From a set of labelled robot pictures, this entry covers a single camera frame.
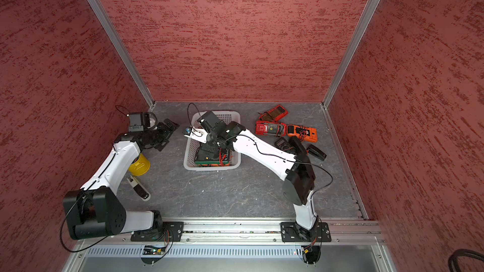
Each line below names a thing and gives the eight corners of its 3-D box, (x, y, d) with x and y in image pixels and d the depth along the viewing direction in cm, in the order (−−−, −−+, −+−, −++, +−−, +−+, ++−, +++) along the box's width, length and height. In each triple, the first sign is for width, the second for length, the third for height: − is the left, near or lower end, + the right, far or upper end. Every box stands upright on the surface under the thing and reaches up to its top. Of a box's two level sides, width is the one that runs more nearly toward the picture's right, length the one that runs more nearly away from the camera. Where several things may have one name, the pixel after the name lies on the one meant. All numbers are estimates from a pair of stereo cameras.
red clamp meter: (254, 135, 106) (254, 128, 101) (255, 126, 111) (256, 119, 105) (284, 139, 105) (286, 132, 99) (284, 130, 109) (286, 122, 103)
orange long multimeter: (285, 140, 106) (287, 134, 101) (286, 129, 111) (288, 123, 106) (314, 145, 104) (317, 139, 99) (314, 134, 109) (317, 128, 104)
